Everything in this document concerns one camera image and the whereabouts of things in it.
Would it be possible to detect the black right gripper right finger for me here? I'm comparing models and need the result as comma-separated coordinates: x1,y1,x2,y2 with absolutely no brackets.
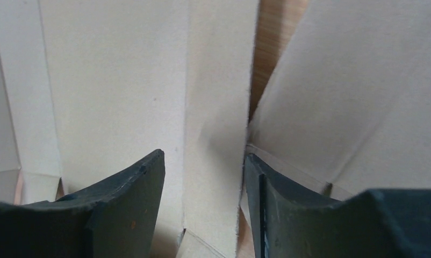
245,154,431,257

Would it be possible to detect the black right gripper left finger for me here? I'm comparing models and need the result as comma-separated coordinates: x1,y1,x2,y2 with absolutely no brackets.
0,149,165,257

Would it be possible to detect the brown cardboard box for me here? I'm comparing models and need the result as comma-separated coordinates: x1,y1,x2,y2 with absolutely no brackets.
0,1,431,257

